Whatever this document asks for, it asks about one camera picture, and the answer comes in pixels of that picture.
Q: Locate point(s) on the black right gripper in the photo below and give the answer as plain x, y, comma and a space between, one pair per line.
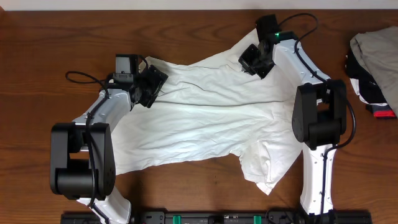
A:
245, 60

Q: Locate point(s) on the grey folded garment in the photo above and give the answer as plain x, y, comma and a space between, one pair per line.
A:
377, 52

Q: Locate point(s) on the black red folded garment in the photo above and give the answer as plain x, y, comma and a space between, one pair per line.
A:
366, 89

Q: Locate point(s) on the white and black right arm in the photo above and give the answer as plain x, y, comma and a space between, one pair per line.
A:
319, 113

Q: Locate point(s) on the white t-shirt black print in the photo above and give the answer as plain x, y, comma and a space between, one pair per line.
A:
211, 109

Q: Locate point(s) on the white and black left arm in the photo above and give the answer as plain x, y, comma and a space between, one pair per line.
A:
82, 164

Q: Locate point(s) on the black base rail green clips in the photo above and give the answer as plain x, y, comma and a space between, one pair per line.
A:
269, 217

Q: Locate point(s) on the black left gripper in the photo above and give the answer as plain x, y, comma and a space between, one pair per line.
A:
152, 86

